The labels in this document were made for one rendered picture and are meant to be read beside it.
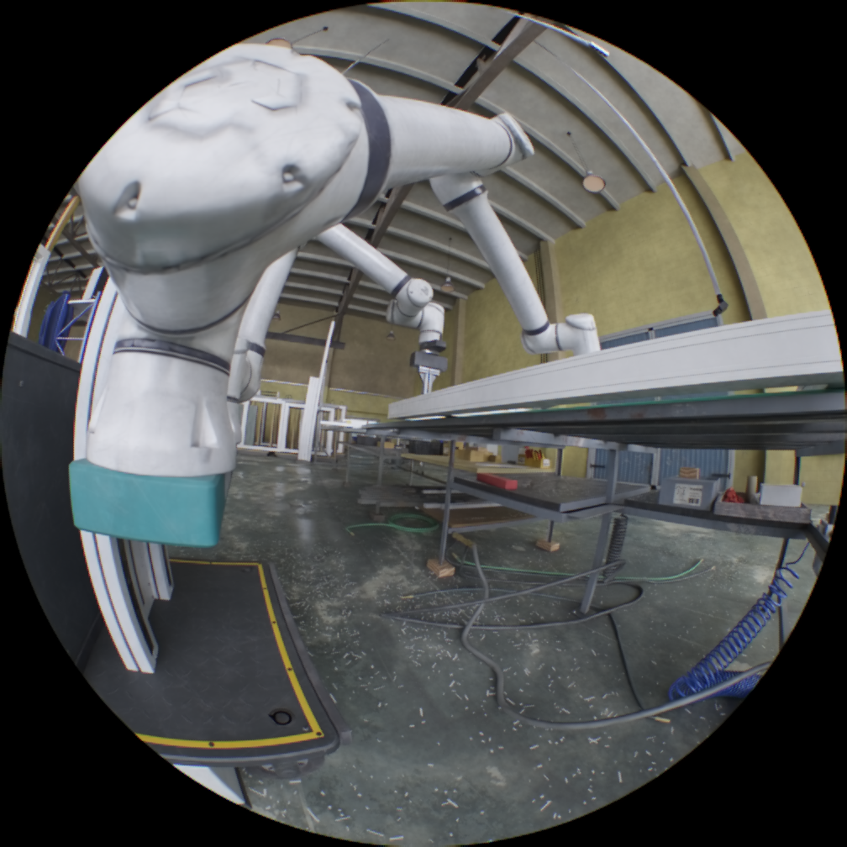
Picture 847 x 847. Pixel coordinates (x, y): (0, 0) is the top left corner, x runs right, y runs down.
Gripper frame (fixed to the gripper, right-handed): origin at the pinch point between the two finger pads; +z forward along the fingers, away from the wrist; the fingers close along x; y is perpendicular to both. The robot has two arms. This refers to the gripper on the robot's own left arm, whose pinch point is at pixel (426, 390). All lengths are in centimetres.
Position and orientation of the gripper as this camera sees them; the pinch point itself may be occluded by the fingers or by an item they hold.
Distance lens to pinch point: 101.8
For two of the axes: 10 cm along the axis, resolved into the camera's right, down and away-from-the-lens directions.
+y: -4.2, 0.2, 9.1
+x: -9.0, -1.0, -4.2
